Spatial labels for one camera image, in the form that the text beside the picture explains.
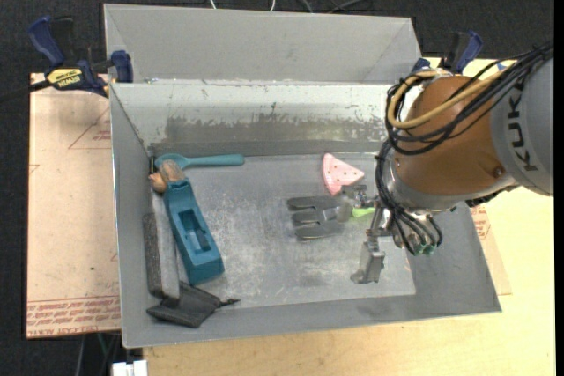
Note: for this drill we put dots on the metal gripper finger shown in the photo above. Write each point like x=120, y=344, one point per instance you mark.
x=369, y=264
x=350, y=194

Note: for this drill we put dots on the light green small piece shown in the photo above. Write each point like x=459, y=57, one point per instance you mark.
x=362, y=213

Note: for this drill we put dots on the pink dotted triangle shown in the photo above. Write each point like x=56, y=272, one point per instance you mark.
x=339, y=174

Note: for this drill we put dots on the dark grey ridged plastic piece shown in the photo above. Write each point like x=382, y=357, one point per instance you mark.
x=310, y=218

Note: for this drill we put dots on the grey metal bin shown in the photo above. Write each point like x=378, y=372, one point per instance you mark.
x=273, y=268

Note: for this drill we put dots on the teal plastic spoon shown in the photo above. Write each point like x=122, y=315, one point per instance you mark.
x=198, y=161

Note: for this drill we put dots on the teal plastic block tool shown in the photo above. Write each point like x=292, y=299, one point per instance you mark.
x=194, y=233

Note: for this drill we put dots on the brown toy animal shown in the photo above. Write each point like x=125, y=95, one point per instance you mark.
x=169, y=174

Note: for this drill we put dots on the grey long flat block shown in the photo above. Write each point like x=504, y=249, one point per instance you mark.
x=155, y=260

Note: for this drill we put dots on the brown cardboard board red print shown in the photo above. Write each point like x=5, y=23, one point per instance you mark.
x=70, y=211

